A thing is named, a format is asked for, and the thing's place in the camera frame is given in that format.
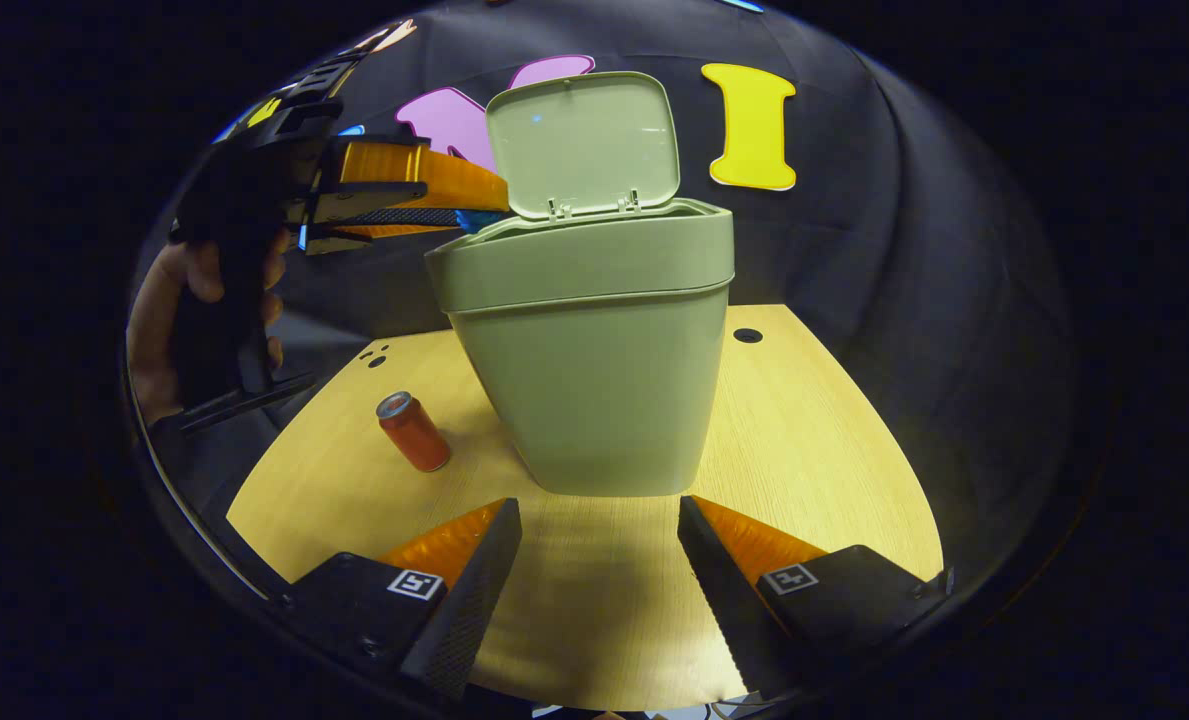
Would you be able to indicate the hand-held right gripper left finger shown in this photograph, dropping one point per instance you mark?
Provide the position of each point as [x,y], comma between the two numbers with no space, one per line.
[479,600]

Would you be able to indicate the black backdrop cloth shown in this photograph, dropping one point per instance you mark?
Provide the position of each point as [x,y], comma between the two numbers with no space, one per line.
[854,250]

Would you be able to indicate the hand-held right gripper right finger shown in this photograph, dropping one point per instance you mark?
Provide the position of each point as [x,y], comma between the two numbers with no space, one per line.
[724,600]

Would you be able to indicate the wooden desktop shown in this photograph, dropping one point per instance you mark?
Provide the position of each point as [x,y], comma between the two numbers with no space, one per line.
[814,450]

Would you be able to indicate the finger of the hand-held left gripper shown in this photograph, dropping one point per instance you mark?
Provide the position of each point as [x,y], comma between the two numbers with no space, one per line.
[394,217]
[424,170]

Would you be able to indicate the green desktop garbage bin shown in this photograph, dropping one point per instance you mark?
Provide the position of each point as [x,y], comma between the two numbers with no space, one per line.
[604,380]

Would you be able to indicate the red pop can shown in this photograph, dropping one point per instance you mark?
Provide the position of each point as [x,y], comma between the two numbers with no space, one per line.
[416,437]

